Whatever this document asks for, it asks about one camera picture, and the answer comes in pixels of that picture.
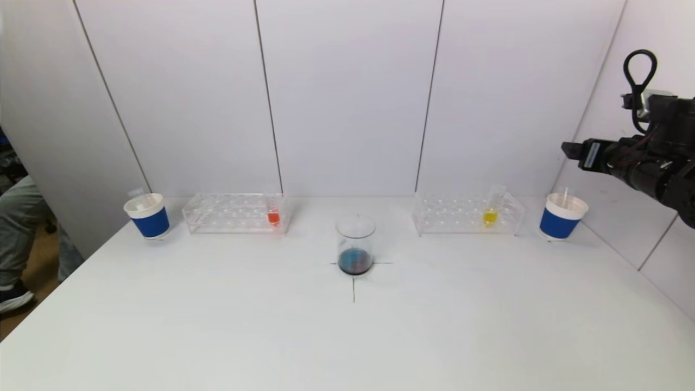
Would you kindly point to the person's leg in grey trousers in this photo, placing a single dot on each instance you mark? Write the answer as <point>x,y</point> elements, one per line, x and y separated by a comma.
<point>70,258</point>
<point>16,228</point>

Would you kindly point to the red pigment test tube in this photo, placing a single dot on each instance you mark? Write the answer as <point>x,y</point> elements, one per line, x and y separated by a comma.
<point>273,217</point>
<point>566,200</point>

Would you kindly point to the yellow pigment test tube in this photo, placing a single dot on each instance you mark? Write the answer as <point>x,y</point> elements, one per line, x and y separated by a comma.
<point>490,217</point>

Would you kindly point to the clear acrylic test tube rack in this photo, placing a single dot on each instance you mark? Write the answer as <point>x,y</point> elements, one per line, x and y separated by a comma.
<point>228,214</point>
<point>450,214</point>

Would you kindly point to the black and white shoe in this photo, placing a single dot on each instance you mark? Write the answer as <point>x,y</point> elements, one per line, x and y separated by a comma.
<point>13,298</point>

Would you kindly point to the blue and white paper cup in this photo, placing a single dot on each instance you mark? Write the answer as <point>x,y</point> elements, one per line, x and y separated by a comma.
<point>152,221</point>
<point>559,225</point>

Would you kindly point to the clear glass beaker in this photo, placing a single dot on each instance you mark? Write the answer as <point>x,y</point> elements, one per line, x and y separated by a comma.
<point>355,263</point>

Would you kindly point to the blue pigment test tube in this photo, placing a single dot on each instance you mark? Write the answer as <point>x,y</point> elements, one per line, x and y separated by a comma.
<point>141,204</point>

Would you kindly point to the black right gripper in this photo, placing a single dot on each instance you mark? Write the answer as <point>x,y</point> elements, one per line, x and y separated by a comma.
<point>591,153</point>

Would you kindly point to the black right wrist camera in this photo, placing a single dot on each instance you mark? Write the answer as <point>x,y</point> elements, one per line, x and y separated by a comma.
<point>589,155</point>

